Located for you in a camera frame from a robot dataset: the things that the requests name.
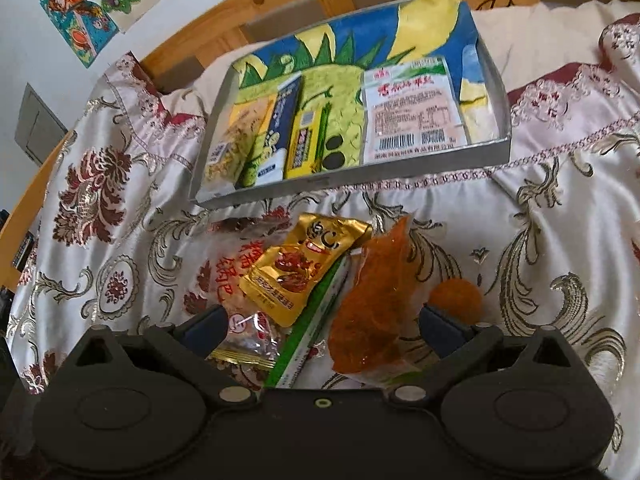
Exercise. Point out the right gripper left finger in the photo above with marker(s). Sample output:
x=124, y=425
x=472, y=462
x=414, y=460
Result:
x=184, y=348

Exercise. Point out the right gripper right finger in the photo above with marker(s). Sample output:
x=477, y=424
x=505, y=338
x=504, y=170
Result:
x=461, y=349

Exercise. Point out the orange spicy snack packet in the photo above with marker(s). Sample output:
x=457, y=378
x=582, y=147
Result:
x=368, y=323

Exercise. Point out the orange round ball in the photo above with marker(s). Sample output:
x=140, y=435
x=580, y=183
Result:
x=458, y=299

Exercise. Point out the clear red-lettered rice cracker bag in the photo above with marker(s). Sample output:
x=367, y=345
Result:
x=253, y=342

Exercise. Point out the gold chicken snack packet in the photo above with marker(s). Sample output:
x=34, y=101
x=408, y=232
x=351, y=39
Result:
x=280, y=282

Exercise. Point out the green white snack packet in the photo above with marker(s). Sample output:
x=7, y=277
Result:
x=298, y=343

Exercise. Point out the floral satin bedspread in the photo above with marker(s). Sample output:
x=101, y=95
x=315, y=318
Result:
x=552, y=237

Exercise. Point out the beige popcorn snack packet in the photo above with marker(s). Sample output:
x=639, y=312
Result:
x=229, y=150

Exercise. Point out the dark blue snack packet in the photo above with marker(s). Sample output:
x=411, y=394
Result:
x=266, y=161

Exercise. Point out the yellow snack packet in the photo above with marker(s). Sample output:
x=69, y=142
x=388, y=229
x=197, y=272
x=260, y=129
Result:
x=306, y=144

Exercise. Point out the white pink sausage packet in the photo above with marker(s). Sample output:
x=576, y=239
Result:
x=411, y=111

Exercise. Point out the grey tray with painted liner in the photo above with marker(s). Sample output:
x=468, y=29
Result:
x=332, y=58

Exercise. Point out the blue cartoon girl drawing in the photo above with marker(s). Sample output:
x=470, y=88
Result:
x=85, y=25

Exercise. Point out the grey wall panel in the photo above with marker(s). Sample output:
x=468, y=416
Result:
x=38, y=131

